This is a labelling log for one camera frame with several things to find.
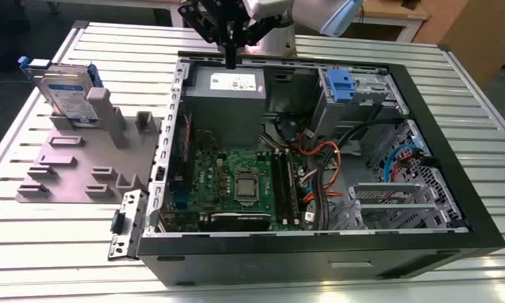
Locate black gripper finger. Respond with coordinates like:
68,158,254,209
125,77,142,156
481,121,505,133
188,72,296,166
178,0,232,69
230,14,286,69

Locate hard disk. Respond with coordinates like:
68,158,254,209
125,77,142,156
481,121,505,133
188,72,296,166
18,56,106,129

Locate power wire with black plug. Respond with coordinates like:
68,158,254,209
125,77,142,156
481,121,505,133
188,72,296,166
394,148,441,184

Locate white desk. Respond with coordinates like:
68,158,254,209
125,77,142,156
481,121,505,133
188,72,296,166
45,0,186,28

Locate blue plastic drive latch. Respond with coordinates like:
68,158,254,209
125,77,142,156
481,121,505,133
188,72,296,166
325,68,357,104

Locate grey power supply unit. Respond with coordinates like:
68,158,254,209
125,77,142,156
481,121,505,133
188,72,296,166
180,66,266,151

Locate wooden desk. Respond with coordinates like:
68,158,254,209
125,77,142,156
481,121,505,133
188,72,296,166
342,0,430,44

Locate grey metal drive cage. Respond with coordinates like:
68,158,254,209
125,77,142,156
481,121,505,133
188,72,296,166
309,66,405,143

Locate grey parts rack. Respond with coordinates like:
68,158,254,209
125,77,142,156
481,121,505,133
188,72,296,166
14,88,164,205

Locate silver CPU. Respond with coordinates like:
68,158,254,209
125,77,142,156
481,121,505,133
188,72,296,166
237,179,257,198

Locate black RAM slot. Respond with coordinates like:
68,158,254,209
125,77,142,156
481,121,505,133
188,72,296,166
272,150,288,225
284,150,301,225

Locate CPU socket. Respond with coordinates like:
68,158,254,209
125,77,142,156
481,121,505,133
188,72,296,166
232,170,264,208

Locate green motherboard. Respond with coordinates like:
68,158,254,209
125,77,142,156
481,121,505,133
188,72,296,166
164,148,317,231

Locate brown wooden cabinet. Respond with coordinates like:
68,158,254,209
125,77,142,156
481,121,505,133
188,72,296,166
416,0,505,86

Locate black graphics card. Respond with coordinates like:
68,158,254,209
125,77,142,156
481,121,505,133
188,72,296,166
197,211,273,234

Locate black open PC case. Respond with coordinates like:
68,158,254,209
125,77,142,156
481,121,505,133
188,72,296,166
136,50,505,287

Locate orange wire bundle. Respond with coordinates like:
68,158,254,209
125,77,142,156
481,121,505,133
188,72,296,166
298,141,346,206

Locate blue data wire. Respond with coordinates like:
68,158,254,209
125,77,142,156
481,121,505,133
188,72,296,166
382,143,424,184

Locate black cable bundle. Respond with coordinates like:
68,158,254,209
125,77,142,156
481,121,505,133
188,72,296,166
310,116,405,230

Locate grey metal case bracket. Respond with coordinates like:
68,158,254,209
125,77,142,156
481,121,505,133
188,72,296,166
108,189,149,261

